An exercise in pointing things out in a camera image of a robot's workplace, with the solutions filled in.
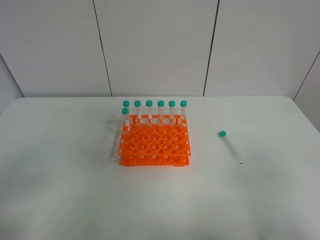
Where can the test tube with green cap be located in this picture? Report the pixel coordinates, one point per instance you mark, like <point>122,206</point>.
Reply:
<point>223,135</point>

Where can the orange test tube rack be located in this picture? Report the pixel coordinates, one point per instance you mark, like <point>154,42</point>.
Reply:
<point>155,142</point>

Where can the second row tube left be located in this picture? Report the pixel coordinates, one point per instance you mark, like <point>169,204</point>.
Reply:
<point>126,115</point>

